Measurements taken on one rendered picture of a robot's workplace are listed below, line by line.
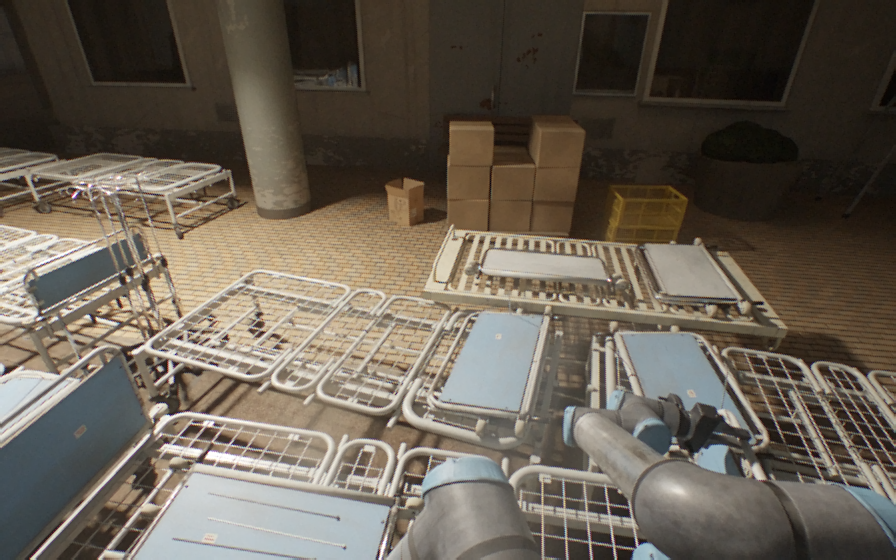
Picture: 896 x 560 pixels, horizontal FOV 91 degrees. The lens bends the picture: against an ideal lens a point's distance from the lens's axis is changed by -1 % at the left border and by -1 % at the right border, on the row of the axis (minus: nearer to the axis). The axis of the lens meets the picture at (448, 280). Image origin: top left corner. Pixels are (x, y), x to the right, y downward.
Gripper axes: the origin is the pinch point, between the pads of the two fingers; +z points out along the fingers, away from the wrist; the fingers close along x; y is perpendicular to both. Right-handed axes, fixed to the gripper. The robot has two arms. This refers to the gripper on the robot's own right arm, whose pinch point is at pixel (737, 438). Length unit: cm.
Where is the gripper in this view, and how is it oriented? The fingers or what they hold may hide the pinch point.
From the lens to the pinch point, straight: 144.2
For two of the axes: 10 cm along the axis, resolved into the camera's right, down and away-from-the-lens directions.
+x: 1.8, -8.4, -5.1
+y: -1.7, 4.8, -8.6
